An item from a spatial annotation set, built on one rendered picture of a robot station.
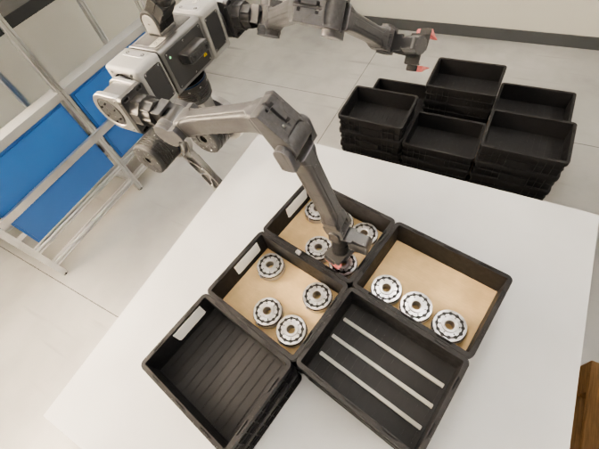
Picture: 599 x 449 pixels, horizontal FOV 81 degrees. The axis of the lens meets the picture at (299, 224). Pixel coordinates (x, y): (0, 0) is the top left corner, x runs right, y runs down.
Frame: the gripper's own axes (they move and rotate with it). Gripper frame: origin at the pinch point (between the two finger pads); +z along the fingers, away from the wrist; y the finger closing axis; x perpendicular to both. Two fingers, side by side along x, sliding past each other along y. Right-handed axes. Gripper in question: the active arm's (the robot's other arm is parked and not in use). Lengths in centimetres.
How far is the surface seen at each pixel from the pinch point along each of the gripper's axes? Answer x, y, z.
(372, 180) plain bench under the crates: 21, 49, 17
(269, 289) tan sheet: 14.5, -23.8, 5.2
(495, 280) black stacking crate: -43.3, 24.2, -3.8
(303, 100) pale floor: 159, 139, 90
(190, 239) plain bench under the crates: 68, -28, 20
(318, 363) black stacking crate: -16.0, -31.2, 4.2
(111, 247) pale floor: 169, -61, 95
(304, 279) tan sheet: 7.3, -12.6, 4.6
